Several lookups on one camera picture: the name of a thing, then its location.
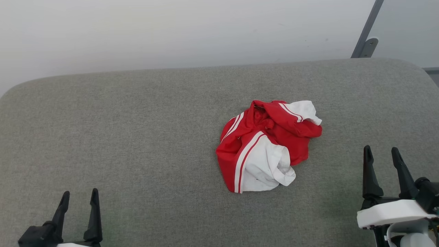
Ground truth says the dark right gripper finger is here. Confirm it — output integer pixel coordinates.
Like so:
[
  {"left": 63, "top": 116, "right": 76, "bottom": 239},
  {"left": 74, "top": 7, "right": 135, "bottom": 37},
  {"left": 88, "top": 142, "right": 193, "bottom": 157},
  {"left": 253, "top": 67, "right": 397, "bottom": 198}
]
[
  {"left": 362, "top": 145, "right": 384, "bottom": 200},
  {"left": 391, "top": 147, "right": 419, "bottom": 200}
]

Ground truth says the grey metal post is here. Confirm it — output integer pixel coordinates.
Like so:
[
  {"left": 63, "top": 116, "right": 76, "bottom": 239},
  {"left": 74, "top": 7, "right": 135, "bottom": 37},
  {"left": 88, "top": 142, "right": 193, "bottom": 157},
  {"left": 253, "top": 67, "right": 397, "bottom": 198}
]
[{"left": 351, "top": 0, "right": 384, "bottom": 58}]

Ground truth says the grey fabric sofa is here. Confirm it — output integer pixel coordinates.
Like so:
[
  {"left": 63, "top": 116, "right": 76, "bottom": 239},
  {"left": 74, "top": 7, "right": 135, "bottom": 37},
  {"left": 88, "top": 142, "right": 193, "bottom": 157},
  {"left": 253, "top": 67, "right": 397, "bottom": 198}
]
[{"left": 0, "top": 58, "right": 439, "bottom": 247}]

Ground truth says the red and white jersey shirt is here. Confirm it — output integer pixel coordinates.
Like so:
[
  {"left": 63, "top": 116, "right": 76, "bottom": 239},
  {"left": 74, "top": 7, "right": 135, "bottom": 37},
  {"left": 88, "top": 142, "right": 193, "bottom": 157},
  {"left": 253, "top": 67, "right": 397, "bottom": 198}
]
[{"left": 215, "top": 99, "right": 323, "bottom": 194}]

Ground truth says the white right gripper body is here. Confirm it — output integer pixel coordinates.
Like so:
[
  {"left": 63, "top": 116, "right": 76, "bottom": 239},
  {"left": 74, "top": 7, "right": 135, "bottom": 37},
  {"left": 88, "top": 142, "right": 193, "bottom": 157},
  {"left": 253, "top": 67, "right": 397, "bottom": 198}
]
[{"left": 356, "top": 196, "right": 439, "bottom": 230}]

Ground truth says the grey metal bracket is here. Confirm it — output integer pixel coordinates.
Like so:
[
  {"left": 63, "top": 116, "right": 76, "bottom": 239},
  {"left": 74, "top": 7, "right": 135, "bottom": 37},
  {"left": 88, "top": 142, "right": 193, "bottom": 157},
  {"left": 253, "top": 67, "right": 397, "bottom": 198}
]
[{"left": 359, "top": 37, "right": 379, "bottom": 58}]

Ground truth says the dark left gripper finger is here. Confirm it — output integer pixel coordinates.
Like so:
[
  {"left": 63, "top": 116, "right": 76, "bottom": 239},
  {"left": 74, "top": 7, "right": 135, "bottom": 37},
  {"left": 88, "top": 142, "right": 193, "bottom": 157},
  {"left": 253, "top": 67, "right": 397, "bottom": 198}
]
[
  {"left": 51, "top": 191, "right": 70, "bottom": 240},
  {"left": 83, "top": 188, "right": 103, "bottom": 243}
]

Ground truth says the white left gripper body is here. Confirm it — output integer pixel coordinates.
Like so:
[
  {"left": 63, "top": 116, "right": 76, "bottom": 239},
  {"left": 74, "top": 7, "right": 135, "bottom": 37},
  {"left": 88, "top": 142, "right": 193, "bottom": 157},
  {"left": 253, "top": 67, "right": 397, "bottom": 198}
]
[{"left": 57, "top": 242, "right": 102, "bottom": 247}]

